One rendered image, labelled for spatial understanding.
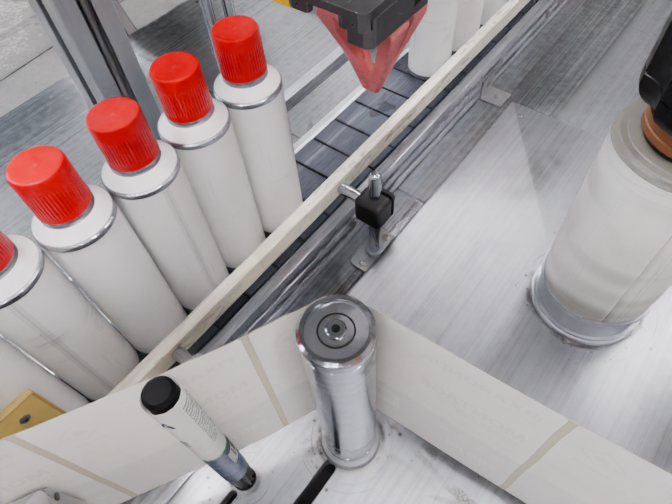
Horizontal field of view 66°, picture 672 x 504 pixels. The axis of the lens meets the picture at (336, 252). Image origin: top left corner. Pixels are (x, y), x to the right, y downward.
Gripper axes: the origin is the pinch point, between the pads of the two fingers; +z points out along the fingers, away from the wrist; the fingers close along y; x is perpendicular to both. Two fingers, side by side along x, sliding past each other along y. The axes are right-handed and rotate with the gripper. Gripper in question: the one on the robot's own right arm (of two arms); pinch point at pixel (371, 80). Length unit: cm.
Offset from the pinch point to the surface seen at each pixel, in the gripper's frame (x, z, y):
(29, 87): 193, 102, 29
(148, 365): 2.4, 10.2, -26.4
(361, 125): 7.0, 13.9, 7.6
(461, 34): 4.4, 11.1, 24.8
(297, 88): 9.7, 5.6, 1.1
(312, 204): 2.1, 10.3, -6.6
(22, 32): 232, 102, 50
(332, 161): 6.2, 13.9, 1.3
